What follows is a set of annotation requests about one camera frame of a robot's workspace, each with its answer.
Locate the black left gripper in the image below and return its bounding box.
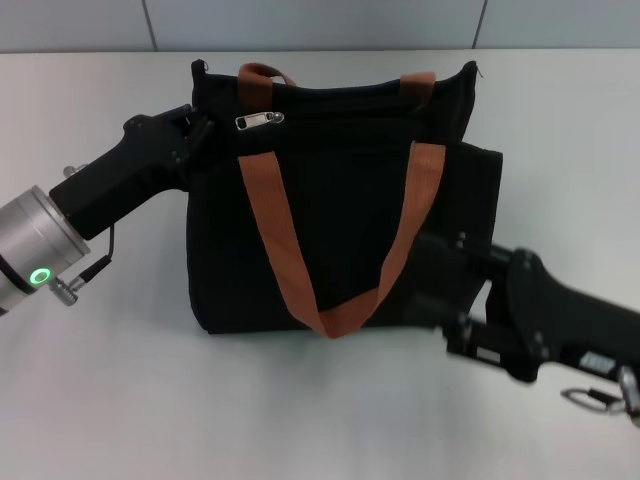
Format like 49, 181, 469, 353
49, 103, 217, 241

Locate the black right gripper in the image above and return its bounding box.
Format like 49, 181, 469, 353
412, 230, 640, 384

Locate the black bag with brown handles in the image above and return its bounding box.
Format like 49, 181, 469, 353
184, 58, 504, 340

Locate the silver zipper pull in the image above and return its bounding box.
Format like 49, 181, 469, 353
234, 110, 286, 132

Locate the left wrist cable with connector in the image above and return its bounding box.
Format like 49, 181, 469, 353
47, 222, 117, 302

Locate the wrist cable with connector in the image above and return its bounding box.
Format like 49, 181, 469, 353
47, 222, 117, 302
559, 386, 626, 414

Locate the right wrist cable with connector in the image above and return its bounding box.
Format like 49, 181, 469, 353
559, 386, 626, 414

